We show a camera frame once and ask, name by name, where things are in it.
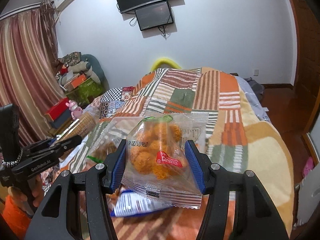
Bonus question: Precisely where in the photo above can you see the clear bag yellow crackers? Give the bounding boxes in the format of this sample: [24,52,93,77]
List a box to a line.
[79,111,99,138]

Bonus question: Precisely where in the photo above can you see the blue white snack bag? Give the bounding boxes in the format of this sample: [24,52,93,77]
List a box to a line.
[110,190,172,217]

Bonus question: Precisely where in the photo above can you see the red gift box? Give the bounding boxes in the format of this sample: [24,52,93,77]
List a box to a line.
[45,98,69,122]

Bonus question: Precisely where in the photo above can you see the brown wooden door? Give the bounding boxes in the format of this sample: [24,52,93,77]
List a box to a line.
[282,0,320,131]

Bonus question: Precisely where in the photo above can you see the striped pink curtain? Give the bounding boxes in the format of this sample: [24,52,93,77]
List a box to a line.
[1,1,65,146]

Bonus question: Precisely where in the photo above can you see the clear bag orange snacks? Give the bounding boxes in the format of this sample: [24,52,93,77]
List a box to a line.
[121,113,209,209]

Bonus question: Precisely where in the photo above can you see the pink plush toy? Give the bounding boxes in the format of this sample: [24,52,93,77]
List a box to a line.
[66,100,83,120]

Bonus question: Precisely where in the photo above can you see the patchwork striped quilt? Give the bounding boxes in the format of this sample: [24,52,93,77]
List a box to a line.
[61,68,294,232]

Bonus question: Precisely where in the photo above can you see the orange shoe box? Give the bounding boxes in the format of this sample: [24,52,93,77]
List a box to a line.
[64,74,87,92]

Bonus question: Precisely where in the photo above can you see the left hand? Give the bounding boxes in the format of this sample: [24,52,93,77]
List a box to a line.
[8,174,44,211]

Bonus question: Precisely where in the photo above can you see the green gift bag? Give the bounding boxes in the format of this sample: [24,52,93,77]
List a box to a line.
[76,77,105,107]

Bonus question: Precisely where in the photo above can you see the grey backpack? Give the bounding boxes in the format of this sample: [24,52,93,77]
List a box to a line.
[245,77,265,101]

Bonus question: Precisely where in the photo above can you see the yellow curved headboard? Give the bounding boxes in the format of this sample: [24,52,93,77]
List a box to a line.
[150,57,182,72]

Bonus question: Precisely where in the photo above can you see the orange sleeve forearm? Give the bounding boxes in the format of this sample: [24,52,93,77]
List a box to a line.
[2,195,31,239]

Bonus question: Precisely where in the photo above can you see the small black wall monitor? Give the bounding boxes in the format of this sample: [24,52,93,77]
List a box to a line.
[135,1,174,31]

